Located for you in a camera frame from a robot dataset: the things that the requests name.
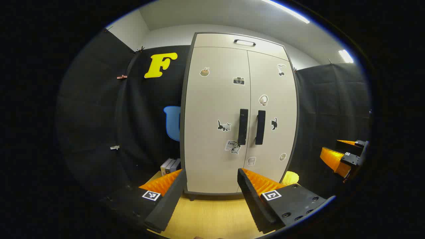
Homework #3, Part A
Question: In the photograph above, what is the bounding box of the black backdrop cloth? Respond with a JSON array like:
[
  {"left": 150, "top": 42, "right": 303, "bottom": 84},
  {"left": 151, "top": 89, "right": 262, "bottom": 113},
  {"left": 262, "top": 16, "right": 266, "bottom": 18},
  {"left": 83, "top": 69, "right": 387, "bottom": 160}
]
[{"left": 56, "top": 30, "right": 372, "bottom": 199}]

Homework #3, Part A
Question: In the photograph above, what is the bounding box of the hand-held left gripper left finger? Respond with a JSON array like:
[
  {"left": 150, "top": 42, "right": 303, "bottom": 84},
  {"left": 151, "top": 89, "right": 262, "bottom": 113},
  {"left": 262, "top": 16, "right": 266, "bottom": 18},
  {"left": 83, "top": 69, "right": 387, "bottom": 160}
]
[{"left": 101, "top": 169, "right": 187, "bottom": 233}]

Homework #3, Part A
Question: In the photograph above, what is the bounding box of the long ceiling light strip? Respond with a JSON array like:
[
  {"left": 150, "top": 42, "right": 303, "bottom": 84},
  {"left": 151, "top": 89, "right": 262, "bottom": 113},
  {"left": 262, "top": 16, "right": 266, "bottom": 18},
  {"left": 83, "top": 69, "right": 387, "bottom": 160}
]
[{"left": 261, "top": 0, "right": 310, "bottom": 24}]

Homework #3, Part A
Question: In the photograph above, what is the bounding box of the white shoe cabinet door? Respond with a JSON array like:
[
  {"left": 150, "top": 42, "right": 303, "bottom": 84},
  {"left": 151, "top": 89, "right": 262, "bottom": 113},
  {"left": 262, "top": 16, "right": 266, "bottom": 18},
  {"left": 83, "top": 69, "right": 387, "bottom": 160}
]
[
  {"left": 184, "top": 46, "right": 251, "bottom": 195},
  {"left": 243, "top": 50, "right": 298, "bottom": 184}
]

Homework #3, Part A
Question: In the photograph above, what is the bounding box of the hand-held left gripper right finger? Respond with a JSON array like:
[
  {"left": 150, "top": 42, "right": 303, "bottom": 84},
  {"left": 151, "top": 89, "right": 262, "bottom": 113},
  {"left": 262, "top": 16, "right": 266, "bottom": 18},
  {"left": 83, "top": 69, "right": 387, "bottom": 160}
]
[{"left": 237, "top": 168, "right": 336, "bottom": 234}]

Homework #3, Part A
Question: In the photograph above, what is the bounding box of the cream spine book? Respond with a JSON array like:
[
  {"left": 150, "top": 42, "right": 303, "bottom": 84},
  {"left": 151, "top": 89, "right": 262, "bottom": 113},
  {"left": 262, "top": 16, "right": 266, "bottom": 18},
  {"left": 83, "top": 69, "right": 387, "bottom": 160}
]
[{"left": 160, "top": 158, "right": 174, "bottom": 176}]

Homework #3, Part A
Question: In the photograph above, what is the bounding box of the yellow ball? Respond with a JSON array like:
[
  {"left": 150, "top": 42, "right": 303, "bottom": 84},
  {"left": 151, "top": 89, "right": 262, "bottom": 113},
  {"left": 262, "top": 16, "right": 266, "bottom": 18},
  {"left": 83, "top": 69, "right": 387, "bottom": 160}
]
[{"left": 282, "top": 171, "right": 299, "bottom": 186}]

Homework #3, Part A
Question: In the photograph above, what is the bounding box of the white double-door shoe cabinet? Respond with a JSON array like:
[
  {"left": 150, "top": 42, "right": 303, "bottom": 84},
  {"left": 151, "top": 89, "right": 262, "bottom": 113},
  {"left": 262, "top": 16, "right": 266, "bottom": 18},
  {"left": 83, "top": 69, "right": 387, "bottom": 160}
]
[{"left": 179, "top": 32, "right": 300, "bottom": 201}]

